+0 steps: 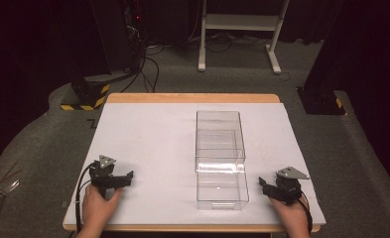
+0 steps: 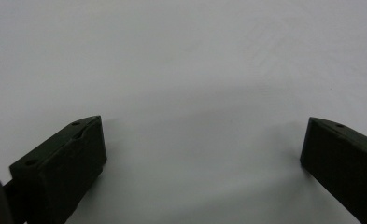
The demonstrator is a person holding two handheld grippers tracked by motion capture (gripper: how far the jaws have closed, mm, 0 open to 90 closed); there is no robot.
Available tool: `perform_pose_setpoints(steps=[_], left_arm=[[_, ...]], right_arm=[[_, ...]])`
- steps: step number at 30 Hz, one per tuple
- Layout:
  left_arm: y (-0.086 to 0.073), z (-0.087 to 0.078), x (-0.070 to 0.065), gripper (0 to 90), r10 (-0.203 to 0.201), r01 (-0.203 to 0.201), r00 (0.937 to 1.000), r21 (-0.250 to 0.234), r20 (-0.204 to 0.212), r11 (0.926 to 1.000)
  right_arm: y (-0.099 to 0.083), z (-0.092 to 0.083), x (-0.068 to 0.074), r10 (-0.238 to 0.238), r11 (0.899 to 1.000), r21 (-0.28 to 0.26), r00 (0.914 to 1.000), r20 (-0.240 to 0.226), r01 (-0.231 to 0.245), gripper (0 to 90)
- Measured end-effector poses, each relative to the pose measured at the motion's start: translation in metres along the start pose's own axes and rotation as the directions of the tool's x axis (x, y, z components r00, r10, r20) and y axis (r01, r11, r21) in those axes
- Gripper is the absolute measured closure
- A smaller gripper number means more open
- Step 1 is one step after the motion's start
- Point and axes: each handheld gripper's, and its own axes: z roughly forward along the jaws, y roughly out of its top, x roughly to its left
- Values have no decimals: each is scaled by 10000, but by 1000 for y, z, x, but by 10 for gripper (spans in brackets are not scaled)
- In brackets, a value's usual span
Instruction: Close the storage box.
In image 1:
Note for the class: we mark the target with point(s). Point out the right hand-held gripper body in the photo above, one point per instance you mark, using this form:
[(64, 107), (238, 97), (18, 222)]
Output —
[(286, 186)]

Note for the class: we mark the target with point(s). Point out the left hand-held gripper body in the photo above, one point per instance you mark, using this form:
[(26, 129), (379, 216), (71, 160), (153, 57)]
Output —
[(100, 174)]

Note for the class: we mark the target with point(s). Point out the clear plastic drawer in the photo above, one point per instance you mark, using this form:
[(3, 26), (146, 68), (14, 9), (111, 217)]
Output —
[(222, 188)]

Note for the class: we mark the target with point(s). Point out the clear plastic drawer case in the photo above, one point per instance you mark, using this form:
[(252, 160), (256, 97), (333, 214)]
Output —
[(218, 139)]

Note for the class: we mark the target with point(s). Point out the person's right hand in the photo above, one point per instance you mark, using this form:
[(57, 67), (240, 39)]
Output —
[(291, 218)]

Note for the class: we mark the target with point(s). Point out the person's left hand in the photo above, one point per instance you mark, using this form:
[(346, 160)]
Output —
[(98, 206)]

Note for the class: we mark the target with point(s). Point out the white table mat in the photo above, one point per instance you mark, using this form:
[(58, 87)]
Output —
[(156, 148)]

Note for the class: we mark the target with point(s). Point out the black yellow striped stand base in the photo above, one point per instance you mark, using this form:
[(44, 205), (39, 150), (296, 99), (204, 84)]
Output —
[(86, 99)]

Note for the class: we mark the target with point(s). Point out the wooden table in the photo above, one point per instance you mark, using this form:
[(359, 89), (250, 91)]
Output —
[(189, 97)]

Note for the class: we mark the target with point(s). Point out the dark computer tower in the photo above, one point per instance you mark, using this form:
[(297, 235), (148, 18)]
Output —
[(133, 33)]

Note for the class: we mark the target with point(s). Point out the white metal stand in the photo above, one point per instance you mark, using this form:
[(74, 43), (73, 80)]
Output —
[(238, 22)]

